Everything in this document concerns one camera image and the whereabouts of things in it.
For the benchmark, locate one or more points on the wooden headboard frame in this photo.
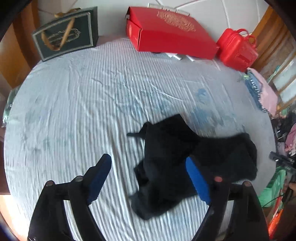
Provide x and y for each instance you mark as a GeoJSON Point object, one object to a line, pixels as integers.
{"type": "Point", "coordinates": [275, 44]}

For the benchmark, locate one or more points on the dark green gift bag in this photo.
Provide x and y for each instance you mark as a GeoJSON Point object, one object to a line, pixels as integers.
{"type": "Point", "coordinates": [68, 32]}

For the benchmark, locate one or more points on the red plastic case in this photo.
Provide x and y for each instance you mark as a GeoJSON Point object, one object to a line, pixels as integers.
{"type": "Point", "coordinates": [237, 49]}

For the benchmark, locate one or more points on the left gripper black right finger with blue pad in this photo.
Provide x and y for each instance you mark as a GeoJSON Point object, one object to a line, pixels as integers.
{"type": "Point", "coordinates": [247, 221]}

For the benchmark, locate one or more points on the person's right hand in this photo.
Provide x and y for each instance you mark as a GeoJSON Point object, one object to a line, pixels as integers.
{"type": "Point", "coordinates": [289, 189]}

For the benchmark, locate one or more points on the green plastic bag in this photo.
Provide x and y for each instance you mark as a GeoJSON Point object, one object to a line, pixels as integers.
{"type": "Point", "coordinates": [273, 190]}

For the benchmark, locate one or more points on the large red gift box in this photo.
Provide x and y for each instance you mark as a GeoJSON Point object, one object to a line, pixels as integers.
{"type": "Point", "coordinates": [162, 31]}

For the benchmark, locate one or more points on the pink and blue folded cloth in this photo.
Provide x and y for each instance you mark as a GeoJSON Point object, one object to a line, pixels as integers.
{"type": "Point", "coordinates": [264, 96]}

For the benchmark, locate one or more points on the striped light blue bedsheet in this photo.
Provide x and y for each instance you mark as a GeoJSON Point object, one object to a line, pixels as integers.
{"type": "Point", "coordinates": [73, 109]}

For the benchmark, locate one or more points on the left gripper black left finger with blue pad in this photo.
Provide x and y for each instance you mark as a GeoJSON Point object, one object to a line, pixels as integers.
{"type": "Point", "coordinates": [49, 219]}

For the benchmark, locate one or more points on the black garment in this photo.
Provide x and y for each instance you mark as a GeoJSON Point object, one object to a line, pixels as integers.
{"type": "Point", "coordinates": [163, 181]}

